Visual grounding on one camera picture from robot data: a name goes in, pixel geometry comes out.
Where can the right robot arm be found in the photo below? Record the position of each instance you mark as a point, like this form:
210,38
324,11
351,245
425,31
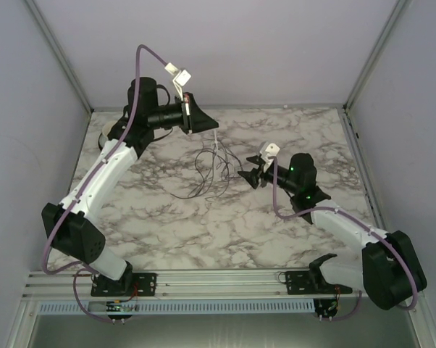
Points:
384,265

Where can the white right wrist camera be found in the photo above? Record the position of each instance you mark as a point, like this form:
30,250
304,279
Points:
268,151

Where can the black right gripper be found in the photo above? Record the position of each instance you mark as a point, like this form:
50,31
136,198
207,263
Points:
252,176

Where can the aluminium front rail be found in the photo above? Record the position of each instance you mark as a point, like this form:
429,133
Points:
170,284

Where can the aluminium back rail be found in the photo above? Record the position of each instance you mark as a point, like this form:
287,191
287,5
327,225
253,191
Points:
271,106

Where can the aluminium rail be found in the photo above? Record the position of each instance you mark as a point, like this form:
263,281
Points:
170,284
271,106

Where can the aluminium frame post right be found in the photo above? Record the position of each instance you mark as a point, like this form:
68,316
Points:
379,46

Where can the grey slotted cable duct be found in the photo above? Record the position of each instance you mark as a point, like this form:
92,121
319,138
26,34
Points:
178,307

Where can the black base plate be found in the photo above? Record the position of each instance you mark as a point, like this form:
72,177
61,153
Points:
136,283
300,282

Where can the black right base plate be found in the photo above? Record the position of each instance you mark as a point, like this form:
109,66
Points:
300,282

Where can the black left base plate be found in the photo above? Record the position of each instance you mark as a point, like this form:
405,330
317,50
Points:
136,283

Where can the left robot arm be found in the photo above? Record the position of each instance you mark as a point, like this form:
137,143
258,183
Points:
70,225

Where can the brown rimmed white plate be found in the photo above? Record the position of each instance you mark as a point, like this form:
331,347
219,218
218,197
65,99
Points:
101,142

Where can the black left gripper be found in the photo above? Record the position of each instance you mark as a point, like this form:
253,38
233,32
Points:
198,120

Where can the pale yellow mug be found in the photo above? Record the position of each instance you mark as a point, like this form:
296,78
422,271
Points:
107,128

